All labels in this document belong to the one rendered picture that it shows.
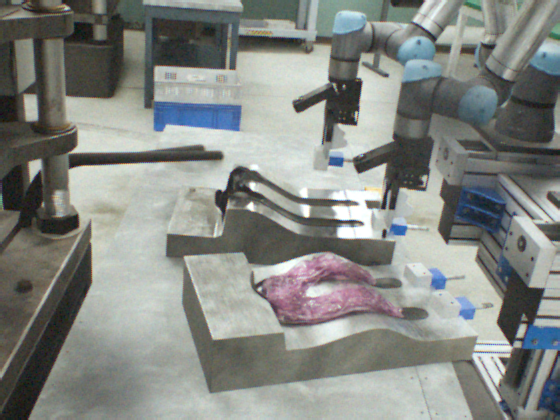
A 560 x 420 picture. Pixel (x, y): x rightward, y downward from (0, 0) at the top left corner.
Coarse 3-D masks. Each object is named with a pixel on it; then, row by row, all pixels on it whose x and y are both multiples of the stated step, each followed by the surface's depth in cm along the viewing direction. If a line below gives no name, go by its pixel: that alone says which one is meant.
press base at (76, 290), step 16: (80, 272) 154; (64, 288) 143; (80, 288) 156; (64, 304) 143; (80, 304) 159; (48, 320) 133; (64, 320) 144; (48, 336) 133; (64, 336) 146; (32, 352) 124; (48, 352) 134; (32, 368) 124; (48, 368) 136; (16, 384) 116; (32, 384) 125; (16, 400) 116; (32, 400) 127; (0, 416) 109; (16, 416) 117
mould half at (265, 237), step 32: (192, 192) 161; (288, 192) 159; (320, 192) 163; (352, 192) 164; (192, 224) 146; (224, 224) 141; (256, 224) 141; (288, 224) 143; (256, 256) 144; (288, 256) 144; (352, 256) 144; (384, 256) 144
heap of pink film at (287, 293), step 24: (312, 264) 125; (336, 264) 125; (264, 288) 120; (288, 288) 120; (336, 288) 117; (360, 288) 118; (288, 312) 115; (312, 312) 115; (336, 312) 114; (384, 312) 118
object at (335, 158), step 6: (318, 150) 169; (318, 156) 170; (324, 156) 169; (330, 156) 170; (336, 156) 170; (342, 156) 171; (318, 162) 170; (324, 162) 170; (330, 162) 171; (336, 162) 171; (342, 162) 171; (348, 162) 173; (318, 168) 171; (324, 168) 171
